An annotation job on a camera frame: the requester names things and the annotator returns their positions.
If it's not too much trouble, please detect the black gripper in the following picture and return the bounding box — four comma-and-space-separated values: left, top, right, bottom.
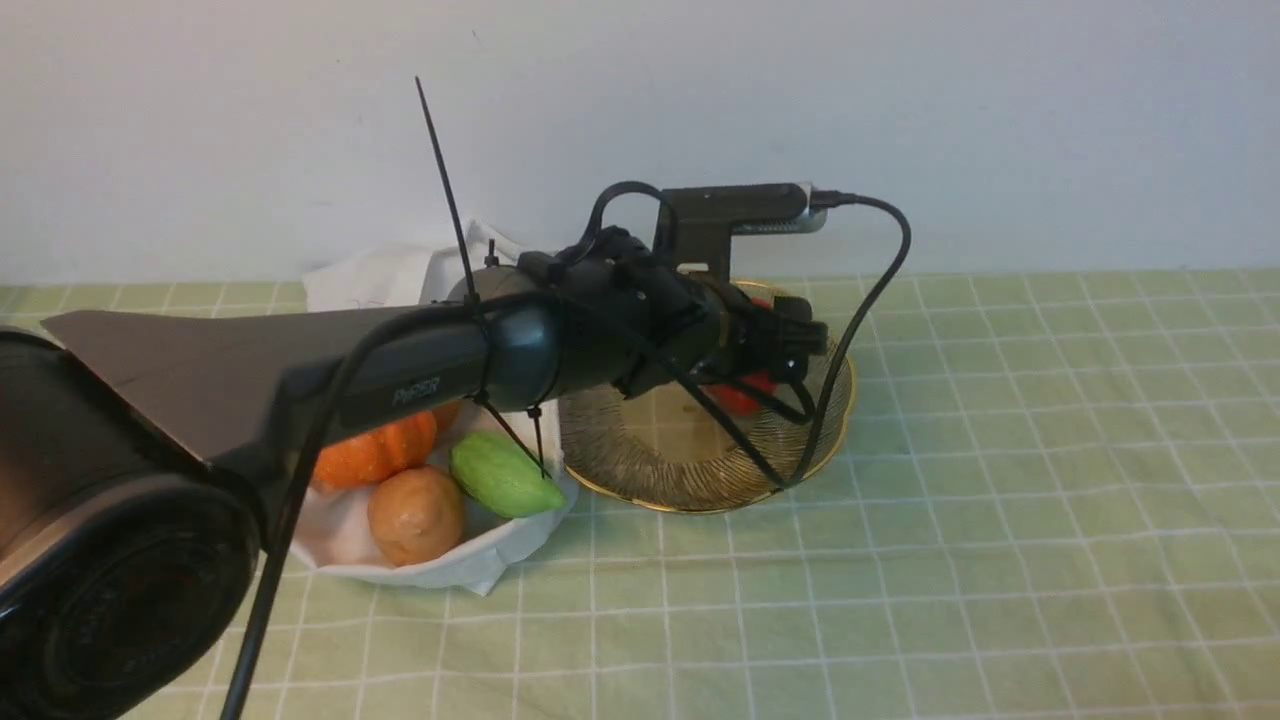
516, 227, 828, 398

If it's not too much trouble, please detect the red bell pepper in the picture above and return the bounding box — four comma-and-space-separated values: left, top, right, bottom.
704, 299, 777, 416

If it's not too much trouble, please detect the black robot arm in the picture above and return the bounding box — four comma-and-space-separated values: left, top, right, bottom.
1, 228, 828, 719

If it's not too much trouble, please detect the white cloth bag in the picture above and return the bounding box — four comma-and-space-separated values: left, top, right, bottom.
291, 220, 579, 596

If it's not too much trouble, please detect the gold-rimmed glass plate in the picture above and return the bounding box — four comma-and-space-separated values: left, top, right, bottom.
559, 316, 858, 514

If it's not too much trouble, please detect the green checkered tablecloth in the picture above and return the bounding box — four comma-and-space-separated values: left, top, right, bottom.
0, 268, 1280, 720

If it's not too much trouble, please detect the green chayote vegetable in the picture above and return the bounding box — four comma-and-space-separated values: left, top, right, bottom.
449, 430, 568, 519

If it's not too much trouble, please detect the brown potato back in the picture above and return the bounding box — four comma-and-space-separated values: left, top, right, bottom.
430, 400, 465, 436

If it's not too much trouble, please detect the brown potato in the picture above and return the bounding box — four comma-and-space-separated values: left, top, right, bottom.
367, 466, 467, 568
430, 400, 465, 436

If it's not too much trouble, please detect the orange pumpkin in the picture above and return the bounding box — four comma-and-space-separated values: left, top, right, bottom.
310, 411, 438, 495

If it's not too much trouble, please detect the brown potato front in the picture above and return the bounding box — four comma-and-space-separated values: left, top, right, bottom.
367, 466, 467, 568

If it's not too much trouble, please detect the black cable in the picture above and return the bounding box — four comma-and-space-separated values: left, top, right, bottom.
780, 190, 913, 489

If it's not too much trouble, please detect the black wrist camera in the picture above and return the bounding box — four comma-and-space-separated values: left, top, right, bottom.
653, 183, 827, 281

